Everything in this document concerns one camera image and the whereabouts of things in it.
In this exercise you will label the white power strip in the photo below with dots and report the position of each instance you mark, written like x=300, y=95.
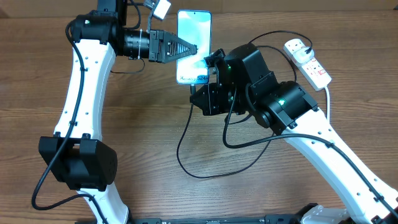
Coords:
x=313, y=71

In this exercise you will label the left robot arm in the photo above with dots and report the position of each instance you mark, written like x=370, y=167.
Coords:
x=75, y=154

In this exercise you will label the white charger plug adapter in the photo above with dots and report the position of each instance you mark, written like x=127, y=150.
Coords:
x=303, y=55

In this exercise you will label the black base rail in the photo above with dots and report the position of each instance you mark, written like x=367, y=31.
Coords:
x=311, y=213

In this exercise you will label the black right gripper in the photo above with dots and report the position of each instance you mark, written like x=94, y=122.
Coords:
x=214, y=107

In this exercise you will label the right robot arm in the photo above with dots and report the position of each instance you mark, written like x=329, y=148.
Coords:
x=244, y=84

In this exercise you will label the blue Galaxy S24 smartphone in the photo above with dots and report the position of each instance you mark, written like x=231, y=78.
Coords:
x=195, y=28

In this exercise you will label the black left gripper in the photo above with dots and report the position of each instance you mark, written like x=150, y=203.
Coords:
x=166, y=38

